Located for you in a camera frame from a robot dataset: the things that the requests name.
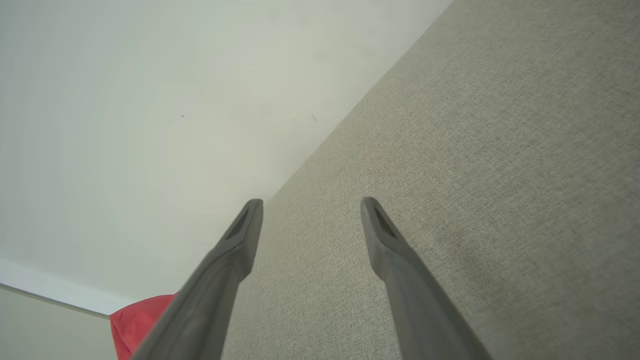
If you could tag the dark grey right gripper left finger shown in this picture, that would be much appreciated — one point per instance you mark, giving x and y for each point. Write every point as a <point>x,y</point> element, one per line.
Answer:
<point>210,300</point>

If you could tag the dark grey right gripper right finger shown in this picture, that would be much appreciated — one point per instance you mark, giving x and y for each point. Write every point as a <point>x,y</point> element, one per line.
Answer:
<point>420,310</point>

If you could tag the red jersey with lettering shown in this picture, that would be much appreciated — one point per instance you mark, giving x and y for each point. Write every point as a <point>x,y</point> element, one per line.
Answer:
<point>135,325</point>

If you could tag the white wall baseboard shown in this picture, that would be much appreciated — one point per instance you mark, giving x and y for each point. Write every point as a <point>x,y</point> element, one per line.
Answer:
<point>55,290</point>

